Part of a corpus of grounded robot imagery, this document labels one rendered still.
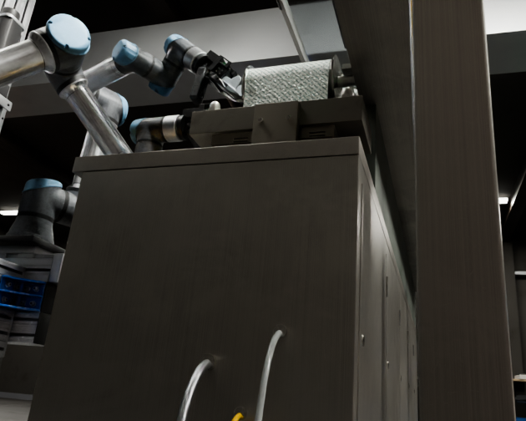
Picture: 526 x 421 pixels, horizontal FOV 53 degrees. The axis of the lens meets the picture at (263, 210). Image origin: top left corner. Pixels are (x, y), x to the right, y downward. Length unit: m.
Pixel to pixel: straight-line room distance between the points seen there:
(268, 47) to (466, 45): 3.76
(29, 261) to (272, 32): 3.00
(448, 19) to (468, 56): 0.04
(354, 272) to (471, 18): 0.55
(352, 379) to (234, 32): 3.75
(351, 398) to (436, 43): 0.60
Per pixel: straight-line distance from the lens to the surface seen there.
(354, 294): 0.93
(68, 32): 1.56
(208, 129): 1.23
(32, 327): 1.70
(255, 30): 4.35
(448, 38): 0.50
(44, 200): 1.87
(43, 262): 1.73
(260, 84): 1.49
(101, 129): 1.63
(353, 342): 0.92
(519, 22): 4.10
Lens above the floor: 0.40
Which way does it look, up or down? 20 degrees up
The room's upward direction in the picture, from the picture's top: 5 degrees clockwise
